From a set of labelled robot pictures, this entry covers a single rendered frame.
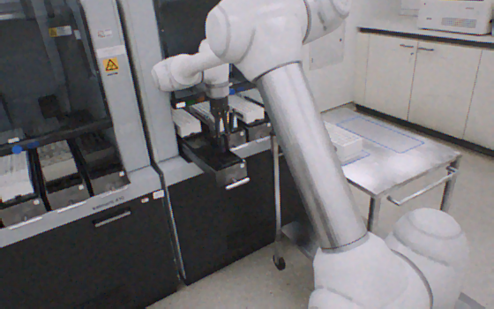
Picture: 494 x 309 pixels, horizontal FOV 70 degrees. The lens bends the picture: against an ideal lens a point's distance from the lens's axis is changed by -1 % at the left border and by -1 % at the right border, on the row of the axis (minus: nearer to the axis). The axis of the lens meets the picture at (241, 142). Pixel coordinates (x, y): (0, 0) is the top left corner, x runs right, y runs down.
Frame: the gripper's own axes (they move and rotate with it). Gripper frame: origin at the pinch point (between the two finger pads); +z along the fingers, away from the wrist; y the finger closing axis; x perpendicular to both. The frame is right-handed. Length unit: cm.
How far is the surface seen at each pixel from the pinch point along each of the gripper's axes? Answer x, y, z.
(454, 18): -38, -225, -16
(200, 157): -1.3, 10.3, 3.7
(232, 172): 13.3, 4.3, 6.2
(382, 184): 56, -27, 2
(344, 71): -132, -209, 40
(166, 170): -12.2, 22.2, 10.5
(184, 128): -21.8, 7.5, -1.2
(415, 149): 49, -55, 2
